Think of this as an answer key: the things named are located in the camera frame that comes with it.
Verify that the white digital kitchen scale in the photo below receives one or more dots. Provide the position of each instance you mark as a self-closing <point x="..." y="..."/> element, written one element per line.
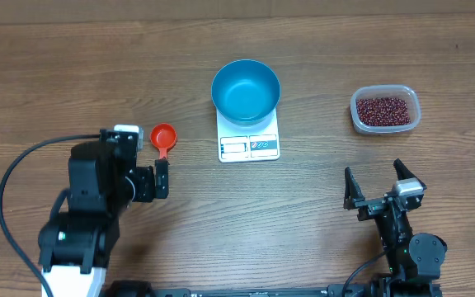
<point x="248" y="143"/>

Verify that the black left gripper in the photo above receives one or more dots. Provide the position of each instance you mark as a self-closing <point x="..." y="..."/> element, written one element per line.
<point x="144" y="179"/>

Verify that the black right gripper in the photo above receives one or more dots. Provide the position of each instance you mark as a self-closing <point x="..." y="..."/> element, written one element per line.
<point x="370" y="206"/>

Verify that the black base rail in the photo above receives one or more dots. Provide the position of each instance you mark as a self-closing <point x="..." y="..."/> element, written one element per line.
<point x="133" y="288"/>

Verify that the red adzuki beans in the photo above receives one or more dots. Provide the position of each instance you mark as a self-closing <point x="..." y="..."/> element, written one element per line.
<point x="383" y="111"/>

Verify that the orange measuring scoop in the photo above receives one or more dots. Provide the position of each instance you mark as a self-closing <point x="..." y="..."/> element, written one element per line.
<point x="163" y="137"/>

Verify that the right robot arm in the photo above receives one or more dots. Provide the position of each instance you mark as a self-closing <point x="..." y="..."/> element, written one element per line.
<point x="414" y="260"/>

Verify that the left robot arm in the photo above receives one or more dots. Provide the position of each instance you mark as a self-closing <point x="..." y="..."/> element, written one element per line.
<point x="83" y="227"/>

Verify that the teal plastic bowl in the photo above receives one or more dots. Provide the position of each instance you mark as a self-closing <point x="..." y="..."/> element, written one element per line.
<point x="245" y="91"/>

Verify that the clear plastic food container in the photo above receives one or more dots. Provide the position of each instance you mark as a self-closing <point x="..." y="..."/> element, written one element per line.
<point x="390" y="90"/>

